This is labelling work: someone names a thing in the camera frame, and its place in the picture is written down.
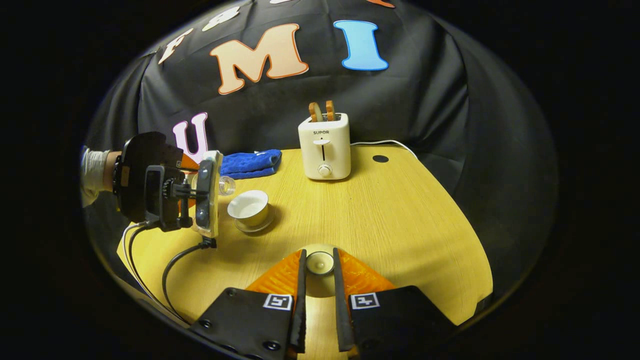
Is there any white toaster power cord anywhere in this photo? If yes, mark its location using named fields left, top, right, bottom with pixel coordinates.
left=350, top=139, right=419, bottom=160

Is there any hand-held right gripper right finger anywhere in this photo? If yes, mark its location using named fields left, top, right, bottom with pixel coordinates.
left=332, top=247, right=457, bottom=360

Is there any black backdrop cloth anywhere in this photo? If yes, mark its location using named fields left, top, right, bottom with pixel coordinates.
left=85, top=0, right=558, bottom=301

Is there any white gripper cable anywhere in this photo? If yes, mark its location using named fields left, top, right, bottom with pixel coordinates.
left=121, top=221, right=192, bottom=329

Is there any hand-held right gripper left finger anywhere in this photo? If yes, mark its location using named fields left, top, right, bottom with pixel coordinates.
left=191, top=248, right=308, bottom=360

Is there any white teacup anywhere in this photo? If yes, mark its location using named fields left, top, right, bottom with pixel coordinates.
left=227, top=189, right=271, bottom=228

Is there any cream toaster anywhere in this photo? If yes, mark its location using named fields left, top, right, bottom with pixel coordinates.
left=298, top=113, right=352, bottom=181

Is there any white teacup lid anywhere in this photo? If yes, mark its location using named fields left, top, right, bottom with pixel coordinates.
left=299, top=243, right=346, bottom=360

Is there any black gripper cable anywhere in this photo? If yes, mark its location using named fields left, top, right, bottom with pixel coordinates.
left=161, top=238, right=218, bottom=325
left=127, top=224, right=173, bottom=311

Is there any white teacup saucer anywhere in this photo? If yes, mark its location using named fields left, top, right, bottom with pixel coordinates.
left=233, top=212, right=275, bottom=234

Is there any blue towel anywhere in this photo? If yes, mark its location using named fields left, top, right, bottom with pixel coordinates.
left=220, top=149, right=283, bottom=180

